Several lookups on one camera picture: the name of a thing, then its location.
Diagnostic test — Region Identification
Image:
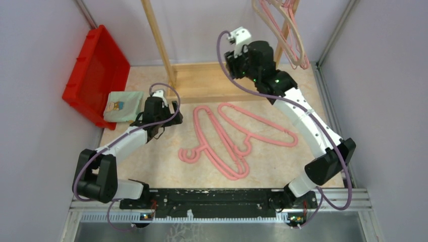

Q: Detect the folded green cloth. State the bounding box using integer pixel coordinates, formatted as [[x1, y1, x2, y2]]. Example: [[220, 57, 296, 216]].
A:
[[103, 91, 144, 123]]

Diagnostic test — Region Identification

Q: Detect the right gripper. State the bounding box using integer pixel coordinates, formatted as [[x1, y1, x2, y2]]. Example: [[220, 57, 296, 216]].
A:
[[225, 44, 260, 84]]

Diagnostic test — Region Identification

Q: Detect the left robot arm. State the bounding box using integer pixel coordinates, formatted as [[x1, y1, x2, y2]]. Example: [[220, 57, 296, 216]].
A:
[[72, 90, 183, 209]]

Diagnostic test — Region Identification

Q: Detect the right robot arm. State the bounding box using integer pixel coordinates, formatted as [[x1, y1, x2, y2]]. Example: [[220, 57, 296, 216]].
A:
[[217, 27, 356, 208]]

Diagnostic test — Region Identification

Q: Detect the red plastic bin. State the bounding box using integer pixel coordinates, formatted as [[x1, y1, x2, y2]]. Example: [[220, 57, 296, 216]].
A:
[[62, 25, 131, 130]]

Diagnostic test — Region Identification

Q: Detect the pink wire hanger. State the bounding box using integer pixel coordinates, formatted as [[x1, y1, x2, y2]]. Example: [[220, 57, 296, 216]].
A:
[[259, 0, 310, 70], [283, 1, 309, 70], [264, 0, 306, 68]]

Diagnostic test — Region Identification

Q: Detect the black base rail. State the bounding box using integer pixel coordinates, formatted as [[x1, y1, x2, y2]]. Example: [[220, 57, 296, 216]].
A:
[[106, 187, 372, 224]]

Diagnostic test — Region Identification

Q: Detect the wooden hanger rack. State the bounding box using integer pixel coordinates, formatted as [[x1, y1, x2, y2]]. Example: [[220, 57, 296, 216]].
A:
[[141, 1, 290, 103]]

